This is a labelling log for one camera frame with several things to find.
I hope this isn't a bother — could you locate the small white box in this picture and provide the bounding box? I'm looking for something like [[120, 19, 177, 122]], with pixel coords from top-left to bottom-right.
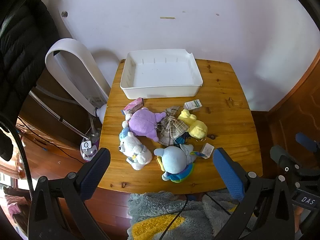
[[200, 142, 215, 159]]

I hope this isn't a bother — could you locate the purple plush toy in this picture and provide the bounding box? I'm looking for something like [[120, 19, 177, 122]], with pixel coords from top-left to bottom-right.
[[122, 107, 167, 142]]

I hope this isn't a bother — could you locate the teal fabric item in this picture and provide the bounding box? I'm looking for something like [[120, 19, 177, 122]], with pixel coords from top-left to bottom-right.
[[174, 133, 188, 146]]

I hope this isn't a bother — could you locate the black puffer jacket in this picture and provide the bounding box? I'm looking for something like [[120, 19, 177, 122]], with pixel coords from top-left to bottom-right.
[[0, 0, 60, 113]]

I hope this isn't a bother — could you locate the white plush bear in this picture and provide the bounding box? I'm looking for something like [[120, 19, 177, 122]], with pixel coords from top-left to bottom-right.
[[119, 127, 153, 171]]

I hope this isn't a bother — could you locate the white bladeless fan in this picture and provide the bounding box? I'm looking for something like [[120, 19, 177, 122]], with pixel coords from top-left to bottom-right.
[[45, 38, 112, 125]]

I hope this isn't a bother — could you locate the white plastic bin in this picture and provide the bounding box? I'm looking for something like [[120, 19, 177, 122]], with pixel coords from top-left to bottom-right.
[[120, 49, 203, 100]]

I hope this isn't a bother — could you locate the brown wooden cabinet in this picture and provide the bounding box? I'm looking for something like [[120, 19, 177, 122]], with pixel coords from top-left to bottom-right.
[[16, 67, 109, 153]]

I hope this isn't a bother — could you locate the light blue plush toy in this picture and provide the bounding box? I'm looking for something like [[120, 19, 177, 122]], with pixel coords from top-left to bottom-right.
[[153, 144, 200, 182]]

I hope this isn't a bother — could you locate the thin black cable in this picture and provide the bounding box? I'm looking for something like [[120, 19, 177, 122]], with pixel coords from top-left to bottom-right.
[[160, 194, 188, 240]]

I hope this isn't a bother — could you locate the brown wooden door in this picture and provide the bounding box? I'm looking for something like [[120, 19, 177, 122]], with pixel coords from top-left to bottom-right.
[[266, 52, 320, 155]]

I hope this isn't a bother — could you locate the pink cloth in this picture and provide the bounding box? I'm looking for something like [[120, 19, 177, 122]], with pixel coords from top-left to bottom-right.
[[3, 194, 22, 216]]

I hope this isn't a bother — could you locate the yellow plush toy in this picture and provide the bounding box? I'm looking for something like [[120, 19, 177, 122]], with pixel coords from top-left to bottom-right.
[[177, 109, 208, 140]]

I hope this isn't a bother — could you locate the grey and yellow fluffy rug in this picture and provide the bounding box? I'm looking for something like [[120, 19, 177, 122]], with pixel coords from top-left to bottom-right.
[[127, 191, 240, 240]]

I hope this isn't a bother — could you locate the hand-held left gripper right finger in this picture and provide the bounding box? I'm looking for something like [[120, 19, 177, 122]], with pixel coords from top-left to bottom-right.
[[212, 147, 298, 240]]

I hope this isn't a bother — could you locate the green and white box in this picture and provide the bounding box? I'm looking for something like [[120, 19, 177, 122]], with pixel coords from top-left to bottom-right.
[[184, 99, 202, 112]]

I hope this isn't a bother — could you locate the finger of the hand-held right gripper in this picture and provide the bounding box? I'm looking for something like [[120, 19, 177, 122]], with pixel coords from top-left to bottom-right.
[[295, 132, 320, 155], [269, 144, 320, 180]]

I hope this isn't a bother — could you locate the plaid fabric bow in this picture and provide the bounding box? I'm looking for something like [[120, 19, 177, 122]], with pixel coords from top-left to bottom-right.
[[156, 106, 190, 147]]

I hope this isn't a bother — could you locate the pink small box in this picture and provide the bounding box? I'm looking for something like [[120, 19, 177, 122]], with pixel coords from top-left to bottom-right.
[[122, 97, 145, 115]]

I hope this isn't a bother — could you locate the white power strip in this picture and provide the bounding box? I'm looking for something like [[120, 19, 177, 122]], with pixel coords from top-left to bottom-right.
[[87, 95, 104, 105]]

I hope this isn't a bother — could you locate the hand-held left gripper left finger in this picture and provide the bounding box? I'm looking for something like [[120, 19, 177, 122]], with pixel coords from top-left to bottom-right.
[[27, 147, 112, 240]]

